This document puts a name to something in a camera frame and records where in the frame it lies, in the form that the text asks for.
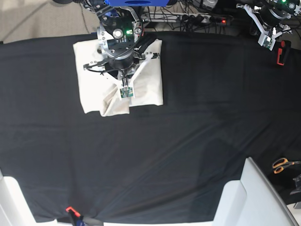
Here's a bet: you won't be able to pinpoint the black power strip red light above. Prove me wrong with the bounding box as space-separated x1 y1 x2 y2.
209 16 233 26

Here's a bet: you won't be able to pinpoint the white frame left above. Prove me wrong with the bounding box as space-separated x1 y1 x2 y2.
0 174 58 226

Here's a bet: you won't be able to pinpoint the white T-shirt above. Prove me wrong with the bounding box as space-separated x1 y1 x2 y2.
73 39 164 117

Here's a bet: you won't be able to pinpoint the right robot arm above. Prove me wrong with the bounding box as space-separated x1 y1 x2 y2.
78 0 159 98

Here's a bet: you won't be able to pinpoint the blue box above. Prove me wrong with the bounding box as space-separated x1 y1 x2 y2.
104 0 169 7

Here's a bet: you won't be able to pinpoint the orange clamp bottom edge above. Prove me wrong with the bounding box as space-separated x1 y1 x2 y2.
65 206 81 218

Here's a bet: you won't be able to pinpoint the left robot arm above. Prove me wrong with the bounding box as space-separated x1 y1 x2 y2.
236 0 301 50

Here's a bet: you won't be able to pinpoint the orange black clamp right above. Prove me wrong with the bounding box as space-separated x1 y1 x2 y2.
277 40 291 66

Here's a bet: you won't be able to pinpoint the white power strip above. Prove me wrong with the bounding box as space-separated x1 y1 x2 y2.
141 11 211 23

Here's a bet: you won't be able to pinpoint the orange handled scissors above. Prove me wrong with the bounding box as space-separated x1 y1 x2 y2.
272 158 301 174

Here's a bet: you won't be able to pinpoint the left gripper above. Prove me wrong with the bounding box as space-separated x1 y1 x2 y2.
236 3 293 50

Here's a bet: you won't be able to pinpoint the black table cloth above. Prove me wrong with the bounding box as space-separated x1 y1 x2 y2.
0 32 301 224

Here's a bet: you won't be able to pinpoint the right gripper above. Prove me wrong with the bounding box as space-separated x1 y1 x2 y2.
83 52 160 99

